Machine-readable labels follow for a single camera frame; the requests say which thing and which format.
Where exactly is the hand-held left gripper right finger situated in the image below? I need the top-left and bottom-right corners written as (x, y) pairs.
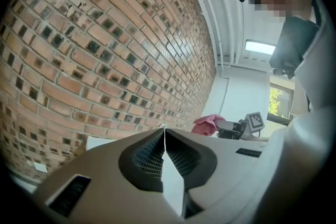
top-left (165, 127), bottom-right (218, 191)

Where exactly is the pink cloth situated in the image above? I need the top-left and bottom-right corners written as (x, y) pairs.
top-left (193, 113), bottom-right (226, 137)

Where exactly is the black chest-mounted monitor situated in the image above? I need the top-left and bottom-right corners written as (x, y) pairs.
top-left (269, 17), bottom-right (320, 80)

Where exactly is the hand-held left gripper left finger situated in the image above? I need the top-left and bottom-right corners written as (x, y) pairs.
top-left (118, 127), bottom-right (166, 192)

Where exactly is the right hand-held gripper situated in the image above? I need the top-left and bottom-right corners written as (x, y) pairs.
top-left (214, 112), bottom-right (265, 141)

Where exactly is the white sink basin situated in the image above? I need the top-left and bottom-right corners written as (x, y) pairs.
top-left (86, 136), bottom-right (119, 152)

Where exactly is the white ceiling pipe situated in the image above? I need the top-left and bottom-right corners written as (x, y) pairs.
top-left (209, 0), bottom-right (240, 64)
top-left (183, 0), bottom-right (224, 64)

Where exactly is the person's white T-shirt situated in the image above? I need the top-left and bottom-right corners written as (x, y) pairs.
top-left (262, 0), bottom-right (336, 224)

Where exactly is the window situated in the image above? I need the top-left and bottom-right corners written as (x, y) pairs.
top-left (267, 82), bottom-right (295, 122)

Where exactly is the ceiling light panel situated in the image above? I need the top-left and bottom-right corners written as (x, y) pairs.
top-left (244, 39), bottom-right (277, 56)

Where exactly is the person's right forearm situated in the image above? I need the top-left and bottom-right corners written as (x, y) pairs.
top-left (250, 135), bottom-right (271, 143)

